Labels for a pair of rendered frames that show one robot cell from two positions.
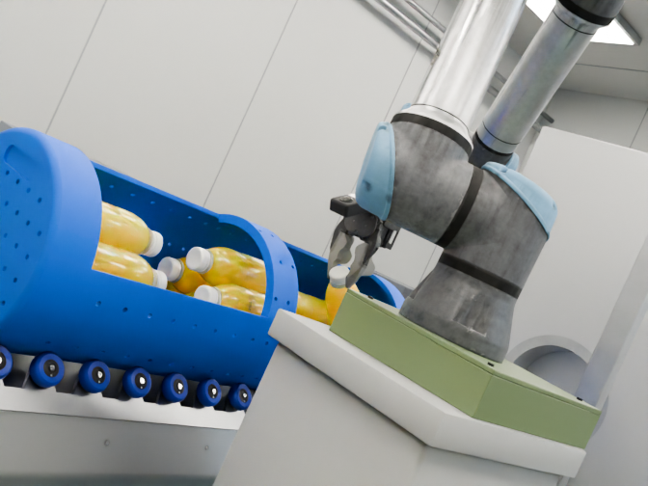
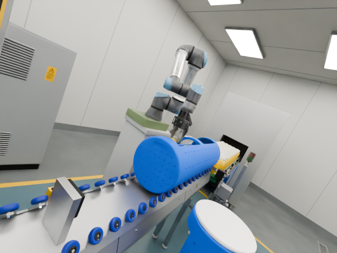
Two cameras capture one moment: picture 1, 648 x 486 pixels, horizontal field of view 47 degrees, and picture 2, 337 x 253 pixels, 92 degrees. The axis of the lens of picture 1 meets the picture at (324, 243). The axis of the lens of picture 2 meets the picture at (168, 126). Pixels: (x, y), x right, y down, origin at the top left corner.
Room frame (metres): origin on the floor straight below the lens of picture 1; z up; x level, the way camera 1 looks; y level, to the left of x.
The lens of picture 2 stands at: (2.39, -0.30, 1.43)
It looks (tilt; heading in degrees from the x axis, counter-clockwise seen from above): 9 degrees down; 170
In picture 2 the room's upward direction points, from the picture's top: 25 degrees clockwise
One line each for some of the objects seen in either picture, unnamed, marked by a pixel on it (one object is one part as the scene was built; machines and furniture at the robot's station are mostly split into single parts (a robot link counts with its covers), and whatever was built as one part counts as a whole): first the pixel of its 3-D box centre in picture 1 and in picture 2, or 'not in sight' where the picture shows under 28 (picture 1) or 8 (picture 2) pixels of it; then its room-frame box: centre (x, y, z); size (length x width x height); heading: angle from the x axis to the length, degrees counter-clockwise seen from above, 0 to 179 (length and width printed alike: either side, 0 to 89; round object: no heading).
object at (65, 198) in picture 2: not in sight; (63, 209); (1.95, -0.40, 1.00); 0.10 x 0.04 x 0.15; 52
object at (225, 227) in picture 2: not in sight; (224, 223); (1.81, 0.21, 1.03); 0.28 x 0.28 x 0.01
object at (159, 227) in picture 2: not in sight; (166, 213); (0.91, 0.33, 0.31); 0.06 x 0.06 x 0.63; 52
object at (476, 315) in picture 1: (465, 304); (155, 112); (1.00, -0.21, 1.26); 0.15 x 0.15 x 0.10
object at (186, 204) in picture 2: not in sight; (176, 222); (1.00, 0.44, 0.31); 0.06 x 0.06 x 0.63; 52
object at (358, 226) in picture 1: (377, 213); (182, 118); (1.43, -0.07, 1.35); 0.09 x 0.08 x 0.12; 142
